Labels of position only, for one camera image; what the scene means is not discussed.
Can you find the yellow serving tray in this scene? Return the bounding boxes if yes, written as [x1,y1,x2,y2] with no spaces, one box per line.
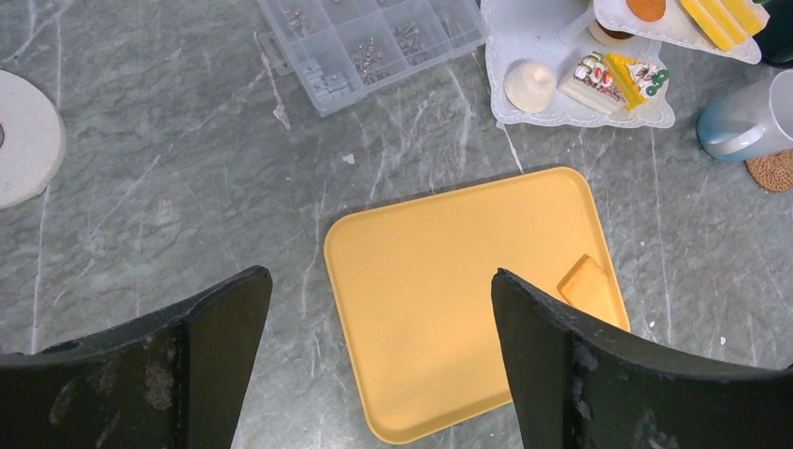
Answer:
[324,167,630,444]

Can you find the white round cupcake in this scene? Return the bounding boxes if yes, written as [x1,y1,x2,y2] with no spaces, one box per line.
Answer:
[503,61,557,113]

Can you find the yellow square biscuit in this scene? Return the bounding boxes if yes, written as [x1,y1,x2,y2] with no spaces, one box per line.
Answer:
[557,254,624,327]

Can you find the clear plastic compartment box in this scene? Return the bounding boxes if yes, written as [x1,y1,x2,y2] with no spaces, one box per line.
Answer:
[260,0,487,117]

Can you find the cream triangle cake slice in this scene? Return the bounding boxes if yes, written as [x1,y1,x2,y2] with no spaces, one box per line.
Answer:
[604,52,670,111]

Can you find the dark green mug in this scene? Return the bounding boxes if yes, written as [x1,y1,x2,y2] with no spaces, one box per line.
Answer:
[754,0,792,69]

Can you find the chocolate sprinkled donut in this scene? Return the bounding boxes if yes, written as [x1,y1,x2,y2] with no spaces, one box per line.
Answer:
[587,21,634,47]

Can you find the white blue mug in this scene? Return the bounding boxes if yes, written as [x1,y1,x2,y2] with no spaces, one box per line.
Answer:
[697,70,792,162]

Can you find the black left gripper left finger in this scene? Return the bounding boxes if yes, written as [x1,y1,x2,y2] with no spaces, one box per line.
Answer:
[1,266,273,448]

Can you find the white three-tier dessert stand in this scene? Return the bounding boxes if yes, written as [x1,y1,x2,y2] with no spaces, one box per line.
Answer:
[481,1,761,128]

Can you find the orange round cookie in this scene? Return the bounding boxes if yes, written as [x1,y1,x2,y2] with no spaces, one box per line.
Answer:
[626,0,667,22]

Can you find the yellow cake piece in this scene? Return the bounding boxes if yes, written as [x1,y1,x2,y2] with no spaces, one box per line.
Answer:
[680,0,770,51]

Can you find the white tape roll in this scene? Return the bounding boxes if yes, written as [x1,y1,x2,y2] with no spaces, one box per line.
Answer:
[1,71,67,209]

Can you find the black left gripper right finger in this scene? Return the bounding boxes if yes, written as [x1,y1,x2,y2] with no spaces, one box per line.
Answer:
[491,269,792,448]

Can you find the white triangle cake slice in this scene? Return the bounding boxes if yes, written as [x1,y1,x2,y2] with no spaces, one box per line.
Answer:
[557,51,627,115]

